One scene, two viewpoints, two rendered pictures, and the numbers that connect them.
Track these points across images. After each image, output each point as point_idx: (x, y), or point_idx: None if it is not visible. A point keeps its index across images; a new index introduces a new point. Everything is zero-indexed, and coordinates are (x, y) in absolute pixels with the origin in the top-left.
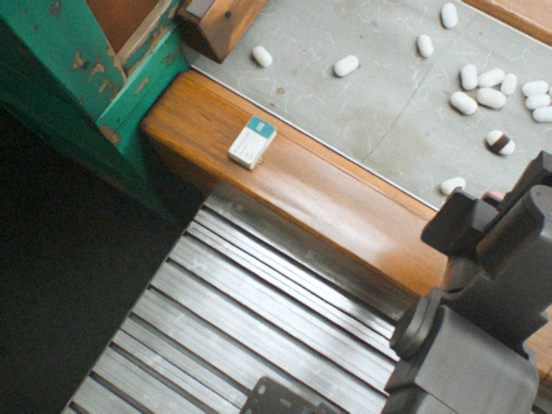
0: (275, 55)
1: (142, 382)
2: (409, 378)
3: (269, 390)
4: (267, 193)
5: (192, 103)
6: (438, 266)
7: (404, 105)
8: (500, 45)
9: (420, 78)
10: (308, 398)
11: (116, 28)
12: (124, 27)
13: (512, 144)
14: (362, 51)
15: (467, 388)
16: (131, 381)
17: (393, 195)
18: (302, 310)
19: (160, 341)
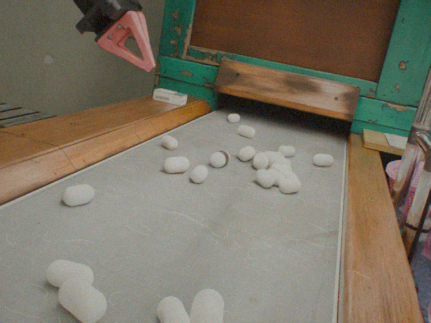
0: (238, 125)
1: (14, 113)
2: None
3: (0, 128)
4: (138, 99)
5: (188, 97)
6: (96, 118)
7: (230, 145)
8: (320, 179)
9: (258, 152)
10: None
11: (200, 33)
12: (203, 38)
13: (218, 153)
14: (264, 141)
15: None
16: (15, 112)
17: (151, 122)
18: None
19: (39, 118)
